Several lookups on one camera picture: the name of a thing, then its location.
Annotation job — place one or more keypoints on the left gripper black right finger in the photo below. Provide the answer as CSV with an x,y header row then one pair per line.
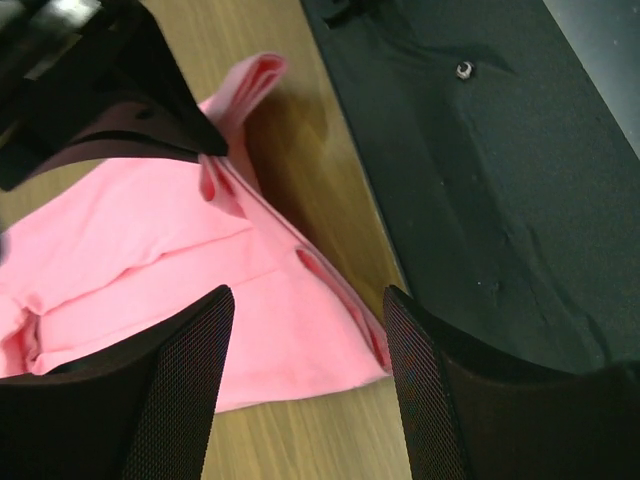
x,y
471,411

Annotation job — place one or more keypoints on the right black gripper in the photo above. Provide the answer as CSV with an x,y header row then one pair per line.
x,y
84,80

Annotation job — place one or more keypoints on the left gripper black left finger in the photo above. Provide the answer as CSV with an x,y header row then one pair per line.
x,y
140,409

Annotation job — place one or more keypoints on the pink t shirt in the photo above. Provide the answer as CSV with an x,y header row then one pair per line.
x,y
138,239

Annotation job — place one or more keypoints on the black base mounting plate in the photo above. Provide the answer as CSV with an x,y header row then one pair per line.
x,y
501,142

